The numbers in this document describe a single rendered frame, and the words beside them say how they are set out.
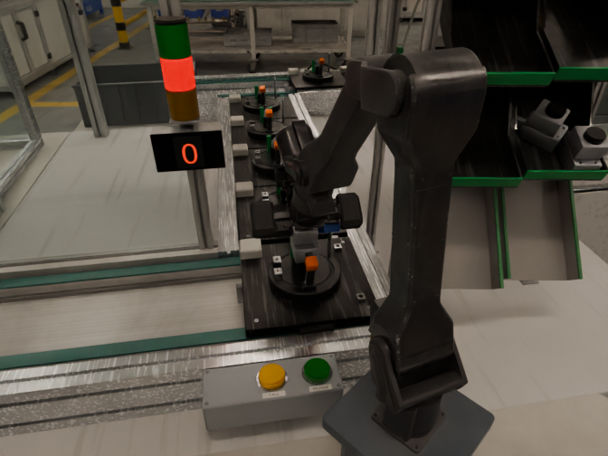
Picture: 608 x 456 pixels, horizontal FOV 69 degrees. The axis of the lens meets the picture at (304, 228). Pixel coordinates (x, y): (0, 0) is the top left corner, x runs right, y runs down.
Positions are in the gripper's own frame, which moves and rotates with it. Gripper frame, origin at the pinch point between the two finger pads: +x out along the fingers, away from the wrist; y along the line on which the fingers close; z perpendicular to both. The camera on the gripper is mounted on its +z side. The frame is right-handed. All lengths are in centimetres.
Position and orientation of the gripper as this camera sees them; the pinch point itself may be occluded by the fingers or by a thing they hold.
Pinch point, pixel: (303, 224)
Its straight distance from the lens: 79.8
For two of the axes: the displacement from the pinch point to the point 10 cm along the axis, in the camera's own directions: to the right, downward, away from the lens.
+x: -0.9, 3.3, 9.4
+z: -1.4, -9.4, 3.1
